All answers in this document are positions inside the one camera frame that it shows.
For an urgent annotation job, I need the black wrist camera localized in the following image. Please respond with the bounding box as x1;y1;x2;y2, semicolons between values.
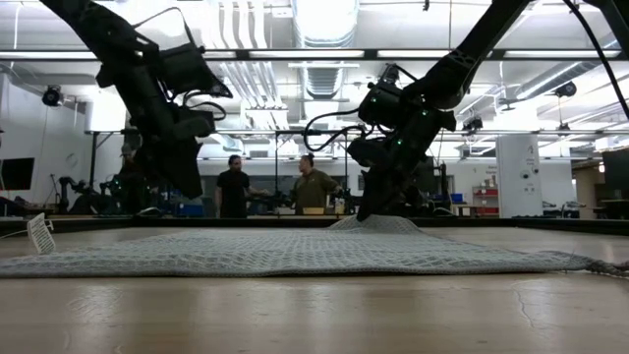
169;107;218;144
346;136;377;169

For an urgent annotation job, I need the white column with devices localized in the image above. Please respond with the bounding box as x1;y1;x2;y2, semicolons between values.
495;135;544;219

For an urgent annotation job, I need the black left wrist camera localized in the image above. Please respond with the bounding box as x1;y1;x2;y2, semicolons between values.
169;107;218;144

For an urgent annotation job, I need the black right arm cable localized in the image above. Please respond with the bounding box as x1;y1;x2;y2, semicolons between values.
562;0;629;119

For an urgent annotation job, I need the person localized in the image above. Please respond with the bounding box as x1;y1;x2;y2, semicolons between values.
293;152;344;216
214;153;270;219

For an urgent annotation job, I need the black camera cable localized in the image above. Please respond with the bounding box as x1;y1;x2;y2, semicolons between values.
303;108;368;152
132;5;230;122

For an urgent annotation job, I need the black right camera cable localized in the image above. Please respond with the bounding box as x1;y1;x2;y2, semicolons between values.
303;108;368;152

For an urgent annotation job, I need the red shelf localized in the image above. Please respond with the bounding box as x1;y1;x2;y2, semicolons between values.
471;185;500;217

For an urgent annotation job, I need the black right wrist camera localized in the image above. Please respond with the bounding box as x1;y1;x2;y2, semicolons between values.
346;136;377;169

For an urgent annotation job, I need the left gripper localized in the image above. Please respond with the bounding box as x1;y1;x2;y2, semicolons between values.
124;77;206;202

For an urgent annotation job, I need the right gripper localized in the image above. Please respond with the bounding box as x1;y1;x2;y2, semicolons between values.
355;109;457;223

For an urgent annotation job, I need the black aluminium table frame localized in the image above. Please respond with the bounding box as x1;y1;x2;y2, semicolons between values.
0;47;629;236

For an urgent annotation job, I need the black background station frame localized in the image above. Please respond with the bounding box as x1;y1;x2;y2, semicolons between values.
273;128;350;198

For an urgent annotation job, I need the silver ventilation duct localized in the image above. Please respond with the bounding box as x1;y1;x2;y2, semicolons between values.
289;0;363;102

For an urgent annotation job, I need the black monitor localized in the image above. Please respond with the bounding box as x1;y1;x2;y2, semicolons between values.
0;156;36;192
412;155;438;194
601;147;629;194

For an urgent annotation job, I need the light blue waffle towel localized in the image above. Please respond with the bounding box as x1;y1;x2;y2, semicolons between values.
0;214;629;280

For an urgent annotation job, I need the blue storage bin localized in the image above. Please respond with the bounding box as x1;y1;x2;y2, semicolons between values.
171;201;207;218

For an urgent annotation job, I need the black left camera cable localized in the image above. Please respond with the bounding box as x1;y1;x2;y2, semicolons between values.
132;5;230;122

